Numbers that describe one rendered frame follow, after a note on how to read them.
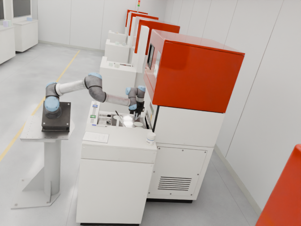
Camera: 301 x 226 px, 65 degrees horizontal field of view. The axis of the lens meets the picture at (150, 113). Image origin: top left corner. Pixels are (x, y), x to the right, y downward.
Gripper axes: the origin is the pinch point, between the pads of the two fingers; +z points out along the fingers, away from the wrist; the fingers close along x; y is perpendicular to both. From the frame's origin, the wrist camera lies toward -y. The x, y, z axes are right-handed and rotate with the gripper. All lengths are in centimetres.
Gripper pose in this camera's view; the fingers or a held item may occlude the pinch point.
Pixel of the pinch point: (135, 119)
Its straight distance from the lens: 244.2
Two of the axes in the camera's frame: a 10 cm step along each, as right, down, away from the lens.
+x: -6.5, -4.1, 6.3
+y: 7.4, -1.5, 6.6
